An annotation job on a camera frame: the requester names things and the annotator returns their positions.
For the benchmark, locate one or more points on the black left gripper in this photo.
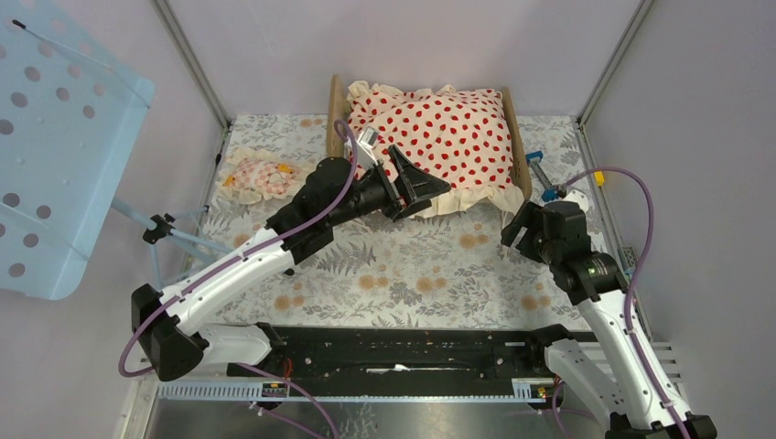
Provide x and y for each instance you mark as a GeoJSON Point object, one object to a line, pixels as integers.
{"type": "Point", "coordinates": [419, 187]}

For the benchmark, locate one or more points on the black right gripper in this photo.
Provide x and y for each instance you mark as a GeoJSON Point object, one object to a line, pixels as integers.
{"type": "Point", "coordinates": [532, 218]}

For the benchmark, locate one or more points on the red strawberry print duvet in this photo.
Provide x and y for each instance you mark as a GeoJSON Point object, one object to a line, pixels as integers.
{"type": "Point", "coordinates": [462, 137]}

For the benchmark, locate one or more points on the checkered ruffled pillow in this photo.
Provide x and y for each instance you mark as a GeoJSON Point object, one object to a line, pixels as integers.
{"type": "Point", "coordinates": [251, 176]}

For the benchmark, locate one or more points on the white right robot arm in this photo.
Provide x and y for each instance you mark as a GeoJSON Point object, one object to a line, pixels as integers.
{"type": "Point", "coordinates": [636, 398]}

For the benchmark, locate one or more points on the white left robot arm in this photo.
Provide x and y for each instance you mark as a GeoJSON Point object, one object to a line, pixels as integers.
{"type": "Point", "coordinates": [171, 324]}

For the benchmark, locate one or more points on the blue dumbbell toy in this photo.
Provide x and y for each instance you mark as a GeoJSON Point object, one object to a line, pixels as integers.
{"type": "Point", "coordinates": [552, 192]}

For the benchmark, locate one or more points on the yellow clip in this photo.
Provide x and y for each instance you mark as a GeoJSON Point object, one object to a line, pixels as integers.
{"type": "Point", "coordinates": [599, 178]}

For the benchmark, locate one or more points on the blue perforated music stand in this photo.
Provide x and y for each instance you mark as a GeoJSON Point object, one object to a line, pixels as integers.
{"type": "Point", "coordinates": [71, 113]}

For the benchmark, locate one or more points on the grey cable duct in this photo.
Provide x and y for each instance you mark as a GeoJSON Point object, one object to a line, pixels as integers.
{"type": "Point", "coordinates": [258, 391]}

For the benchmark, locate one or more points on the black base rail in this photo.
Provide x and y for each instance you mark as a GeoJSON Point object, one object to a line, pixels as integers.
{"type": "Point", "coordinates": [391, 362]}

